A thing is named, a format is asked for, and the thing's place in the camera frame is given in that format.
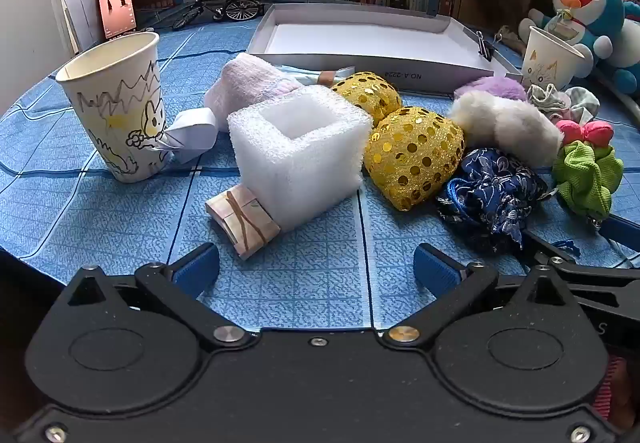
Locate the paper cup with bunny drawing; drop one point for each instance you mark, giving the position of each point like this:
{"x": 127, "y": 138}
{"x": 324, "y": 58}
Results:
{"x": 115, "y": 113}

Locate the gold sequin bow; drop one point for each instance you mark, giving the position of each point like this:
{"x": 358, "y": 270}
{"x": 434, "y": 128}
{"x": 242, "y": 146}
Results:
{"x": 412, "y": 158}

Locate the smartphone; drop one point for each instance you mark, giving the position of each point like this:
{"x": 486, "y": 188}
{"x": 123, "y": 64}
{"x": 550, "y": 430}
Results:
{"x": 116, "y": 3}

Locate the blue robot cat plush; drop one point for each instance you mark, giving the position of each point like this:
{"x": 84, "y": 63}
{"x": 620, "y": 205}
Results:
{"x": 590, "y": 8}

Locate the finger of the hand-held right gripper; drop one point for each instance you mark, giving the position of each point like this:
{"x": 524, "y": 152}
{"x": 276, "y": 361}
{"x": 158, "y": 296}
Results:
{"x": 622, "y": 230}
{"x": 590, "y": 268}

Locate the dark blue patterned pouch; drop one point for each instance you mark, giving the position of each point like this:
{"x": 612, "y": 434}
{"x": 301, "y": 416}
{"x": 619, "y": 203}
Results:
{"x": 492, "y": 193}

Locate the banknote bundle with rubber band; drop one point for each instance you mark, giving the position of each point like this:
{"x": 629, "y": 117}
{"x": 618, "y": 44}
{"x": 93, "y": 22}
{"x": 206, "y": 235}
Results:
{"x": 240, "y": 220}

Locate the purple plush toy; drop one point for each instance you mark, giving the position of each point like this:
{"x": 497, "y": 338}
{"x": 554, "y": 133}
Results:
{"x": 492, "y": 87}

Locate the floral cloth scrunchie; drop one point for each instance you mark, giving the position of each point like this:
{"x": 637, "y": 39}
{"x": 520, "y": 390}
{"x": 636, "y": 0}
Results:
{"x": 550, "y": 100}

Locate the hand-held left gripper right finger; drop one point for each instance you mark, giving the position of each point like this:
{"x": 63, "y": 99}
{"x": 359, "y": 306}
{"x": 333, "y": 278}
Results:
{"x": 435, "y": 270}

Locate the blue and white plush toy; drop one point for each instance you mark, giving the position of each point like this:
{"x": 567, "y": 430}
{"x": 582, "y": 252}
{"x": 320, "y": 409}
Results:
{"x": 629, "y": 78}

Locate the green scrunchie with pink flower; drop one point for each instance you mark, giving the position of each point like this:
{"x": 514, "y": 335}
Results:
{"x": 585, "y": 168}

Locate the white foam block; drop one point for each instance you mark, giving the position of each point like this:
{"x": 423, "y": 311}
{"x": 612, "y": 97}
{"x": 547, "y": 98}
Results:
{"x": 300, "y": 163}

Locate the black toy bicycle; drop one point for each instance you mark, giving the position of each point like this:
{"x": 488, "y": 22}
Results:
{"x": 220, "y": 10}

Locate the blue face mask packet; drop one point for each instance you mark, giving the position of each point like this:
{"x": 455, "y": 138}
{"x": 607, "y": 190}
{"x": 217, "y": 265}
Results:
{"x": 310, "y": 75}

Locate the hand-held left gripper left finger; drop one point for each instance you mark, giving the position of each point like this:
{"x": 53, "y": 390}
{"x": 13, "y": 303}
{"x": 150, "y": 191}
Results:
{"x": 197, "y": 270}

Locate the blue patterned tablecloth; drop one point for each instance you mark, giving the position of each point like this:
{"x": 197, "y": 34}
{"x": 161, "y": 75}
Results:
{"x": 125, "y": 223}

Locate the black binder clip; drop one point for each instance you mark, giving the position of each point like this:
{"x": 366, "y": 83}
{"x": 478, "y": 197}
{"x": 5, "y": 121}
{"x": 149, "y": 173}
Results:
{"x": 485, "y": 48}

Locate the white cardboard box tray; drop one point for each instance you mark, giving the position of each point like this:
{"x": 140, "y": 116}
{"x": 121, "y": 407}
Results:
{"x": 360, "y": 40}

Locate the pink towel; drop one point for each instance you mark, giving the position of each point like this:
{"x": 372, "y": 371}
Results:
{"x": 245, "y": 83}

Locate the paper cup with cat drawing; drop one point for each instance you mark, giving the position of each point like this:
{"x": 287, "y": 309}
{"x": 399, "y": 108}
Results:
{"x": 547, "y": 60}

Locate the pink striped clothing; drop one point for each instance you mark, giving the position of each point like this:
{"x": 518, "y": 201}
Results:
{"x": 612, "y": 393}

